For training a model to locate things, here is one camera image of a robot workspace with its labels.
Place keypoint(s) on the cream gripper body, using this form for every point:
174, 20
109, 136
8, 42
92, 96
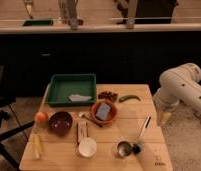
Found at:
163, 115

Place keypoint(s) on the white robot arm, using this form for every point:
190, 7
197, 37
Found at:
178, 84

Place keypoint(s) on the small metal cup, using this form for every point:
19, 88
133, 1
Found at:
124, 149

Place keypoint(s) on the white round cup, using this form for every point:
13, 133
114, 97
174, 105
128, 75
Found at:
87, 147

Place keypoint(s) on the black and white ladle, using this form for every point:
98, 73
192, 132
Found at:
136, 146

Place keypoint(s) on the orange clay bowl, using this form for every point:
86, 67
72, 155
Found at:
111, 115

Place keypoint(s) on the bunch of dark grapes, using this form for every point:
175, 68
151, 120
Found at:
111, 96

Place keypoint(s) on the blue sponge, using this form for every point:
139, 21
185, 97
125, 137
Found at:
103, 111

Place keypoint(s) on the white crumpled paper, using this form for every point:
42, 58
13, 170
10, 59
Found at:
79, 98

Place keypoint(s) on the dark red bowl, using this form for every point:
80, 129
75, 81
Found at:
60, 123

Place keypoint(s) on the green plastic tray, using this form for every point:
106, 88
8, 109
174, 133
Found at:
63, 86

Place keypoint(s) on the red apple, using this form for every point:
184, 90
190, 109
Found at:
41, 118

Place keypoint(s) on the green box on shelf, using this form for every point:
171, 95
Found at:
42, 22

